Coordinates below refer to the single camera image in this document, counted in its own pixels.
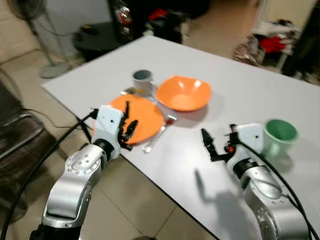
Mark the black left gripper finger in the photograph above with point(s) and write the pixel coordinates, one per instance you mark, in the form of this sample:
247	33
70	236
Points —
127	111
132	129

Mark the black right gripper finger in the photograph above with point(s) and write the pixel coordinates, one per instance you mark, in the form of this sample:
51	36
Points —
208	141
233	130

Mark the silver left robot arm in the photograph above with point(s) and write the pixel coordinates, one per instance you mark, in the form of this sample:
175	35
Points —
75	185

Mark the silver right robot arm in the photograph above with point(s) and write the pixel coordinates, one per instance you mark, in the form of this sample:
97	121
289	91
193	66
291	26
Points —
270	200

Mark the orange plastic plate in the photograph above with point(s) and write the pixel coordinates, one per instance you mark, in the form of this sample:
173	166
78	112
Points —
147	117

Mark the small metal spoon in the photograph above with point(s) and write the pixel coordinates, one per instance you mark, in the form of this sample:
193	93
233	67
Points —
127	91

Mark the silver metal fork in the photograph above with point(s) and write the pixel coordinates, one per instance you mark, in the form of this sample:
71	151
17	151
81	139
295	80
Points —
159	135

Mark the white mug with dark inside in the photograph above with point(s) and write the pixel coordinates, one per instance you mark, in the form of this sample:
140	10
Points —
142	86

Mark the green plastic cup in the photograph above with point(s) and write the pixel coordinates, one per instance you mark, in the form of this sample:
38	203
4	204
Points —
280	144

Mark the orange plastic bowl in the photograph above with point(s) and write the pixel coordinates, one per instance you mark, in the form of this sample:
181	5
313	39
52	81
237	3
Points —
182	95

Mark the black round stool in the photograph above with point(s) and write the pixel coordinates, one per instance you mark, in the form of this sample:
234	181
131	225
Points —
97	45

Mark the patterned brown bag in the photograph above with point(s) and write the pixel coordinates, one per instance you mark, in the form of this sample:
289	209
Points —
246	50

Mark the grey standing fan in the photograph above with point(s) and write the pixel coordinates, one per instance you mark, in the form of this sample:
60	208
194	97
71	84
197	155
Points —
55	70

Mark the white rack with red item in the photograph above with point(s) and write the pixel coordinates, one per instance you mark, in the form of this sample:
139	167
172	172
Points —
272	44

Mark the red cloth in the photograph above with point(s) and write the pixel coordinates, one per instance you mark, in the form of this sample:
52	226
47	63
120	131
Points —
157	14

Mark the dark woven chair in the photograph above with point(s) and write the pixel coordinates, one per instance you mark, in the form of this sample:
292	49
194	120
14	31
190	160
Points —
20	145

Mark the dark tall cabinet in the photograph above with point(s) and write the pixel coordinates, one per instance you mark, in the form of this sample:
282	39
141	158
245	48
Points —
305	45

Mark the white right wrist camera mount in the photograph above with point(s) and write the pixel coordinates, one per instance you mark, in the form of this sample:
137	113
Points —
250	137

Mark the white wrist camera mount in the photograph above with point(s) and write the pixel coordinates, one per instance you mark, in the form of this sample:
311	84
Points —
250	137
107	122

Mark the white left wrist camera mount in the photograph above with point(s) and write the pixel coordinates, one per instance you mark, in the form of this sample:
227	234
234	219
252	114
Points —
107	122

